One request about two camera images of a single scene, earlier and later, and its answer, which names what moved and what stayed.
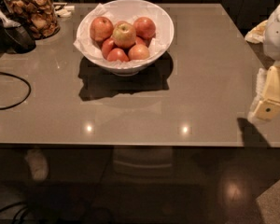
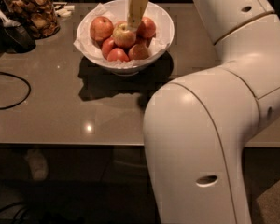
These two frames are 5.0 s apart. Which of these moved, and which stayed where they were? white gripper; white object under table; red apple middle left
Moved: white gripper
Stayed: white object under table; red apple middle left
